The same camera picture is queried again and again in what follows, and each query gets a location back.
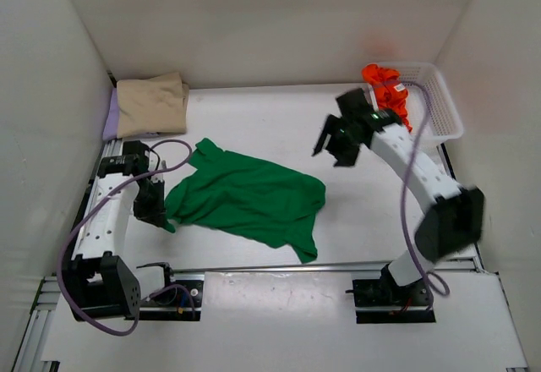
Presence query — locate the green t shirt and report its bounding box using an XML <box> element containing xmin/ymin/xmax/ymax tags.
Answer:
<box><xmin>165</xmin><ymin>139</ymin><xmax>326</xmax><ymax>264</ymax></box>

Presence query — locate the purple t shirt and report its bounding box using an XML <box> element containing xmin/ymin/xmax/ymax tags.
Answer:
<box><xmin>102</xmin><ymin>88</ymin><xmax>120</xmax><ymax>142</ymax></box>

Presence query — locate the beige t shirt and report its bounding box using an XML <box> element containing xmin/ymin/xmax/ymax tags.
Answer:
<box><xmin>117</xmin><ymin>72</ymin><xmax>189</xmax><ymax>138</ymax></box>

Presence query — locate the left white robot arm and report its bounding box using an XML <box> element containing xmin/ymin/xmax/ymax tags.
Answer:
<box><xmin>62</xmin><ymin>140</ymin><xmax>170</xmax><ymax>320</ymax></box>

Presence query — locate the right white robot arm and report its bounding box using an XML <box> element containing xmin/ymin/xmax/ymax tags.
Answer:
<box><xmin>314</xmin><ymin>88</ymin><xmax>485</xmax><ymax>301</ymax></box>

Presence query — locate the orange t shirt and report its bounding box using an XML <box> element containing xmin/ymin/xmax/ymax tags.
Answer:
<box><xmin>361</xmin><ymin>63</ymin><xmax>413</xmax><ymax>133</ymax></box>

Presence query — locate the white plastic basket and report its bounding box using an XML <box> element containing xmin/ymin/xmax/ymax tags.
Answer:
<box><xmin>363</xmin><ymin>62</ymin><xmax>464</xmax><ymax>151</ymax></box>

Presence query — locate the white front board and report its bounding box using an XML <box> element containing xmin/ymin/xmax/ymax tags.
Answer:
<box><xmin>42</xmin><ymin>272</ymin><xmax>527</xmax><ymax>371</ymax></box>

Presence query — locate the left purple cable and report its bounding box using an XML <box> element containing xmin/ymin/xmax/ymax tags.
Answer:
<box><xmin>56</xmin><ymin>139</ymin><xmax>195</xmax><ymax>337</ymax></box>

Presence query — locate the purple cable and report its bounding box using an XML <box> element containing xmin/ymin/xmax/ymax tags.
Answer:
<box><xmin>371</xmin><ymin>79</ymin><xmax>450</xmax><ymax>312</ymax></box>
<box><xmin>56</xmin><ymin>139</ymin><xmax>195</xmax><ymax>337</ymax></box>

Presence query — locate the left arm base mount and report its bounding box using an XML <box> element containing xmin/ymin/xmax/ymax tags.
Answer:
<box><xmin>134</xmin><ymin>262</ymin><xmax>205</xmax><ymax>322</ymax></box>

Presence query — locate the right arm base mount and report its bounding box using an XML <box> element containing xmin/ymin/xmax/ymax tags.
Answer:
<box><xmin>345</xmin><ymin>278</ymin><xmax>436</xmax><ymax>325</ymax></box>

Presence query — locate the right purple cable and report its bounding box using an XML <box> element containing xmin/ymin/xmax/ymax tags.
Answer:
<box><xmin>371</xmin><ymin>79</ymin><xmax>450</xmax><ymax>312</ymax></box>

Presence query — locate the aluminium frame rail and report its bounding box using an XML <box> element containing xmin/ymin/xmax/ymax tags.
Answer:
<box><xmin>12</xmin><ymin>88</ymin><xmax>483</xmax><ymax>372</ymax></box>

